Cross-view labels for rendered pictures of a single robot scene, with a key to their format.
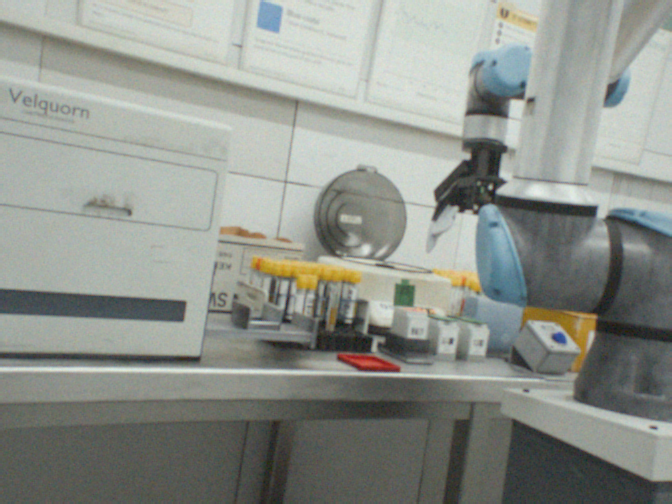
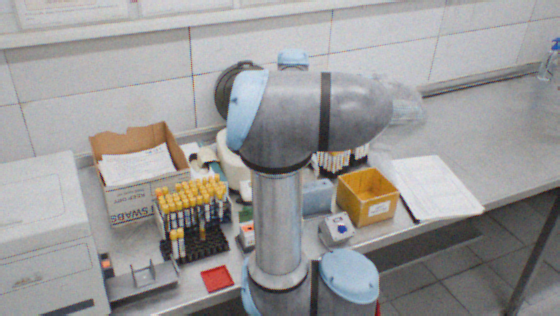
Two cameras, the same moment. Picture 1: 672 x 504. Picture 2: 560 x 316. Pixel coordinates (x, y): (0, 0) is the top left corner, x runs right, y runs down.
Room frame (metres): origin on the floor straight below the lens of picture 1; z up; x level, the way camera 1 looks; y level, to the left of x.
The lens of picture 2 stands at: (0.29, -0.29, 1.84)
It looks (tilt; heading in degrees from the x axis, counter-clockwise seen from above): 35 degrees down; 5
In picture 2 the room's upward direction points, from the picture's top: 2 degrees clockwise
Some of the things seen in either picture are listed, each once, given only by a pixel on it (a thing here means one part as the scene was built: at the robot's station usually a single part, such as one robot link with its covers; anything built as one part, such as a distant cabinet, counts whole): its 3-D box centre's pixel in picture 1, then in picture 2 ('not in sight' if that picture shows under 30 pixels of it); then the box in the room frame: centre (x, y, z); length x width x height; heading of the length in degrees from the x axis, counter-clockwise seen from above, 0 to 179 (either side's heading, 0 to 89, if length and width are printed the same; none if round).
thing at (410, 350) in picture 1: (406, 345); (249, 243); (1.24, -0.14, 0.89); 0.09 x 0.05 x 0.04; 29
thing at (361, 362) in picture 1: (368, 362); (217, 278); (1.12, -0.07, 0.88); 0.07 x 0.07 x 0.01; 32
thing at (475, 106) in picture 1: (490, 87); (292, 74); (1.38, -0.22, 1.34); 0.09 x 0.08 x 0.11; 2
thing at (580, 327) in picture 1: (572, 337); (366, 196); (1.46, -0.46, 0.93); 0.13 x 0.13 x 0.10; 31
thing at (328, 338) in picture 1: (319, 310); (193, 233); (1.22, 0.01, 0.93); 0.17 x 0.09 x 0.11; 122
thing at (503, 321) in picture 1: (490, 326); (313, 198); (1.42, -0.30, 0.93); 0.10 x 0.07 x 0.10; 117
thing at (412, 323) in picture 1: (408, 328); (249, 236); (1.24, -0.13, 0.92); 0.05 x 0.04 x 0.06; 29
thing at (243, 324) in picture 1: (240, 321); (134, 279); (1.06, 0.11, 0.92); 0.21 x 0.07 x 0.05; 122
